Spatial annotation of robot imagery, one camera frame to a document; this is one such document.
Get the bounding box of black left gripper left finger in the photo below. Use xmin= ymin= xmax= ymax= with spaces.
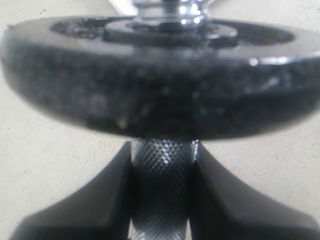
xmin=10 ymin=141 xmax=132 ymax=240

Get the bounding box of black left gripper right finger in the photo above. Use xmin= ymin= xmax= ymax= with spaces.
xmin=189 ymin=144 xmax=320 ymax=240

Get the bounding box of chrome threaded dumbbell bar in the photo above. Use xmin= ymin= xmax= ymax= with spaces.
xmin=131 ymin=0 xmax=208 ymax=240

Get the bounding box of black weight plate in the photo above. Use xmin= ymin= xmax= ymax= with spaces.
xmin=0 ymin=16 xmax=320 ymax=140

